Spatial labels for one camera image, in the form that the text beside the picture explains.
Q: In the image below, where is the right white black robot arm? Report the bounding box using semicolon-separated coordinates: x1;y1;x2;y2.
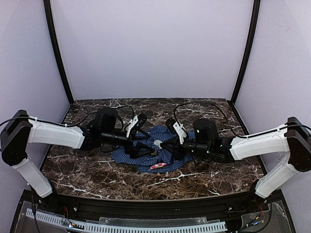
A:
155;117;311;200

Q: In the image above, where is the white slotted cable duct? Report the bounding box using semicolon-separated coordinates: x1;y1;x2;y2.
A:
21;208;227;233

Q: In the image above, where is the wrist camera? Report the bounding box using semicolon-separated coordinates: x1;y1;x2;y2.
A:
165;118;188;145
124;114;147;138

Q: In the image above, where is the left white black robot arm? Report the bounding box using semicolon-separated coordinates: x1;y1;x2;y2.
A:
0;107;156;198

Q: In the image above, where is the blue checkered shirt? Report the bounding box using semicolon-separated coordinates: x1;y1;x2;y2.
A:
111;125;195;173

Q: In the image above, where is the pink flower brooch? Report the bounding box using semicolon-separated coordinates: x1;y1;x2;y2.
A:
150;163;167;170

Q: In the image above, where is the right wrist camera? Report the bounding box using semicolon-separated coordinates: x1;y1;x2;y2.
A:
165;118;188;145

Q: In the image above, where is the black frame post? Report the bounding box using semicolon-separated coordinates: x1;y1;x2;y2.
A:
230;0;261;105
43;0;74;105

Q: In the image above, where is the left black frame post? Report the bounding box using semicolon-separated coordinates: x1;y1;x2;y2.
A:
43;0;74;105

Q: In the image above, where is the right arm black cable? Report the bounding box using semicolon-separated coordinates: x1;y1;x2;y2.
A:
173;101;248;140

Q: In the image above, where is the right black frame post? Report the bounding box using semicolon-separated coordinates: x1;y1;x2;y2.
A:
230;0;261;105

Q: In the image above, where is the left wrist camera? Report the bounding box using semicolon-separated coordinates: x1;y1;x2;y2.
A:
124;114;147;138

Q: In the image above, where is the black aluminium front rail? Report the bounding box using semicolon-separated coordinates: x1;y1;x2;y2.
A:
59;193;250;220

